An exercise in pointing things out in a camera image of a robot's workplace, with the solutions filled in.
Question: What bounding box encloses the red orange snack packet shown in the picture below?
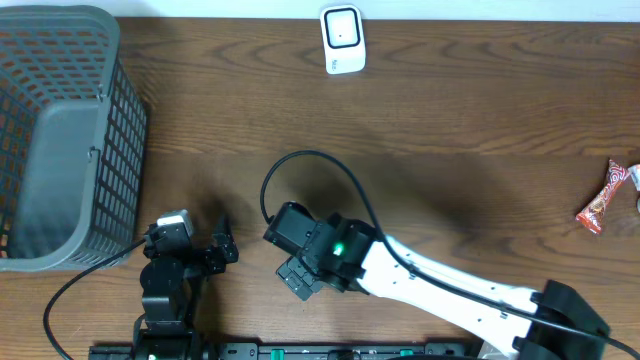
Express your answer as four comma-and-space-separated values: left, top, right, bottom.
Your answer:
575, 159, 630, 235

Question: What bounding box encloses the black cable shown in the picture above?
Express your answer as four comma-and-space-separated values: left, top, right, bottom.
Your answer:
259, 149, 640, 359
42, 238, 149, 360

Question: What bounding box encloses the left black cable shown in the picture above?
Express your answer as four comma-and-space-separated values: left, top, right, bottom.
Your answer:
42, 238, 149, 360

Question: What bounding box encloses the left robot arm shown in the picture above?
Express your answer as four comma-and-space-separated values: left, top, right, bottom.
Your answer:
132, 210, 239, 360

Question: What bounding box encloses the small orange tissue pack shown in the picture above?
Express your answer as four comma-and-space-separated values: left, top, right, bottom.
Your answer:
628, 164, 640, 191

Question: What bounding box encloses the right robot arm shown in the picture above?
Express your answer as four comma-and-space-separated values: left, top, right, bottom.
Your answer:
264, 202, 610, 359

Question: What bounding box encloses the grey plastic mesh basket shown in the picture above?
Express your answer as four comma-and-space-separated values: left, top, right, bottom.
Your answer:
1, 5, 148, 272

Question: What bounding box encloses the right black cable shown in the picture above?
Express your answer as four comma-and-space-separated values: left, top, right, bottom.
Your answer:
259, 149, 640, 359

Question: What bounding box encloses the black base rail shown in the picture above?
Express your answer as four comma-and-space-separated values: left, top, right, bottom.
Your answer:
88, 342, 481, 360

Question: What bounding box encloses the white barcode scanner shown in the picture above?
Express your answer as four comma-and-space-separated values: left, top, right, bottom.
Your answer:
320, 5, 366, 75

